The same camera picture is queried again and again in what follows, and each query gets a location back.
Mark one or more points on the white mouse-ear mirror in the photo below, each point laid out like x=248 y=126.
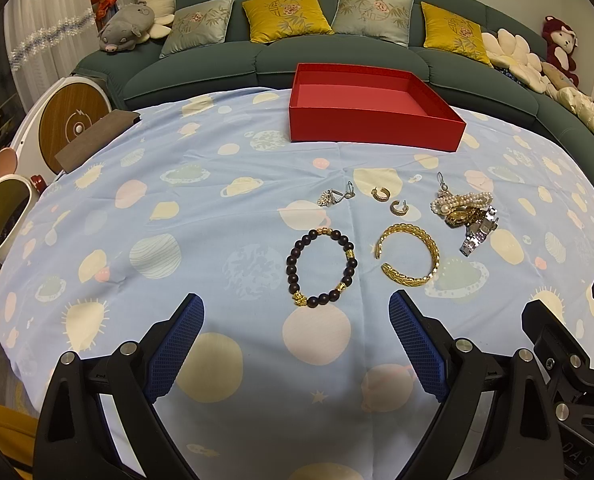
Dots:
x=18 y=195

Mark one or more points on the grey embroidered cushion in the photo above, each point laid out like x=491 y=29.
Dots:
x=388 y=20
x=198 y=25

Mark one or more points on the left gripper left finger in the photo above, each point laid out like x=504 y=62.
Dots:
x=167 y=343

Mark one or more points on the blue planet print bedsheet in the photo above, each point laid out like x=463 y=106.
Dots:
x=297 y=373

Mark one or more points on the white round wood-faced device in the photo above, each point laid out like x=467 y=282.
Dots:
x=59 y=116

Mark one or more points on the grey embroidered cushion left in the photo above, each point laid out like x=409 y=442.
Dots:
x=198 y=25

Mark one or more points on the cream satin quilt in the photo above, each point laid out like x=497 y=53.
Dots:
x=577 y=103

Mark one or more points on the grey embroidered cushion right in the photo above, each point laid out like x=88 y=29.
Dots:
x=388 y=20

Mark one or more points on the gold hoop earring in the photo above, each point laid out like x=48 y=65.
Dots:
x=399 y=208
x=382 y=195

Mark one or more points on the cream flower shaped cushion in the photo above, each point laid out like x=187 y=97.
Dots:
x=512 y=52

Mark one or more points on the silver rhinestone earring left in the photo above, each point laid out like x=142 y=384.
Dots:
x=333 y=197

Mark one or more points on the gold and silver wristwatch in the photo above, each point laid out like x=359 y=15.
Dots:
x=478 y=223

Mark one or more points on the red plush monkey toy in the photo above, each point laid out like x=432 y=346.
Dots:
x=561 y=44

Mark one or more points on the dark green curved sofa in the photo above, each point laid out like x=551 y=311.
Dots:
x=142 y=77

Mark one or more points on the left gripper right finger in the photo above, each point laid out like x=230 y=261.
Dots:
x=418 y=343

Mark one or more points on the brown suede cloth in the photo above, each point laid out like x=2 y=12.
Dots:
x=93 y=139

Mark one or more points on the yellow embroidered cushion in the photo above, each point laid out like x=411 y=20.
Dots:
x=452 y=33
x=272 y=20

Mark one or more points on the yellow embroidered cushion left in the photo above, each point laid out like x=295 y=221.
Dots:
x=272 y=20

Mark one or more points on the red shallow cardboard box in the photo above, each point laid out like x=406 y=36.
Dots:
x=367 y=104

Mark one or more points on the yellow embroidered cushion right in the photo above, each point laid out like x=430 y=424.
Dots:
x=452 y=33

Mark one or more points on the silver rhinestone earring right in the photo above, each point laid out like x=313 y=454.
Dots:
x=443 y=187

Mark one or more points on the silver rhinestone earring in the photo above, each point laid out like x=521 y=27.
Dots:
x=443 y=187
x=333 y=197

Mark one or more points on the beige small plush cushion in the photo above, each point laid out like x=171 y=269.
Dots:
x=556 y=77

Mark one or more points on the red orange plush toy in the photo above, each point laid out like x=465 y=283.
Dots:
x=102 y=9

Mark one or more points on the grey plush pig toy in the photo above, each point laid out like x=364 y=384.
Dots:
x=129 y=27

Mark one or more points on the gold woven cuff bangle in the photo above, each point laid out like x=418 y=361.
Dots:
x=407 y=254

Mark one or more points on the white sheer curtain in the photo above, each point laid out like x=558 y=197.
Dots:
x=45 y=39

